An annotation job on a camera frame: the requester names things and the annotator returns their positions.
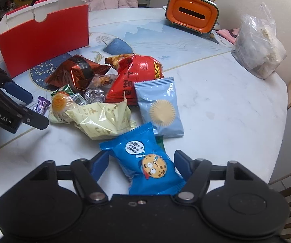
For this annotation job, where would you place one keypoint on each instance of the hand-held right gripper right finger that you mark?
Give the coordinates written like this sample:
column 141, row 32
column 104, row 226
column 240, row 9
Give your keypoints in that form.
column 182, row 163

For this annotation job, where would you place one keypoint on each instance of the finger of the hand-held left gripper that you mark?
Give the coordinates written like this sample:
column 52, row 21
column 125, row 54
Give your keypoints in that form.
column 19, row 92
column 36, row 122

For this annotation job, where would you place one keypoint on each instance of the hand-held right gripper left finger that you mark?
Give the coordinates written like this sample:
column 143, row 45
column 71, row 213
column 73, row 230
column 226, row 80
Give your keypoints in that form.
column 101, row 162

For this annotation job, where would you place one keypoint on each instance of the blue cookie snack packet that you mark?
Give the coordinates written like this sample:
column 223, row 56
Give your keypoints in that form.
column 138, row 157

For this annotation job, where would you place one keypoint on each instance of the red cardboard box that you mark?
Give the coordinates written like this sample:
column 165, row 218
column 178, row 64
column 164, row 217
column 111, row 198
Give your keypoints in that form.
column 41, row 40

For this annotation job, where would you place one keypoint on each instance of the red rice cracker bag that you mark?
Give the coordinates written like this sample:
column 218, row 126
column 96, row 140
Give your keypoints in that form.
column 132, row 81

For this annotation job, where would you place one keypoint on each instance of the purple candy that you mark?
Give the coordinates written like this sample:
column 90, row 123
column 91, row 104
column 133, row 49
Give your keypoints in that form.
column 41, row 104

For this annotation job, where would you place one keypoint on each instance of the clear packet with orange pastry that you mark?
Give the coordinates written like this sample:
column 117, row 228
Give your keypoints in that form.
column 59, row 103

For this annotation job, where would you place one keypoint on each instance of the cream yellow snack wrapper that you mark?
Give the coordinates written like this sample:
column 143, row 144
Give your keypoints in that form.
column 105, row 121

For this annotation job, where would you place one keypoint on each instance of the green snack packet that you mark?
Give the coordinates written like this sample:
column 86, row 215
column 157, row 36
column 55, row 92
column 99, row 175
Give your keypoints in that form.
column 65, row 89

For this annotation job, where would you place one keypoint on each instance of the small grey-green sachet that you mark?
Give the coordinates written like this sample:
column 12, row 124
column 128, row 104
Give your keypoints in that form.
column 79, row 99

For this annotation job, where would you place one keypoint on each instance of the dark red foil snack packet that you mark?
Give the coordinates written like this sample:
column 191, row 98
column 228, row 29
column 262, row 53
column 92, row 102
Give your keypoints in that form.
column 72, row 73

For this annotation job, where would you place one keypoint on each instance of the crinkled clear candy wrapper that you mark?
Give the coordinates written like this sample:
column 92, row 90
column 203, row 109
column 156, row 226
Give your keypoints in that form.
column 95, row 95

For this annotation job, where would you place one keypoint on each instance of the light blue snack packet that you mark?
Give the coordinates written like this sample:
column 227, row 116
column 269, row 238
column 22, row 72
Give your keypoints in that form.
column 160, row 98

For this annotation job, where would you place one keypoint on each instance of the small clear cracker packet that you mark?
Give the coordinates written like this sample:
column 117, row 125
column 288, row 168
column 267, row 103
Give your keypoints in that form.
column 102, row 79

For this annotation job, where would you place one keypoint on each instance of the pink paper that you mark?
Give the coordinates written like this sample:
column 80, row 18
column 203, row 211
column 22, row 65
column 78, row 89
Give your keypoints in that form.
column 227, row 35

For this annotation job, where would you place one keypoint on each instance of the clear plastic bag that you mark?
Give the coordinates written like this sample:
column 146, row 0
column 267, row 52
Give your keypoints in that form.
column 258, row 45

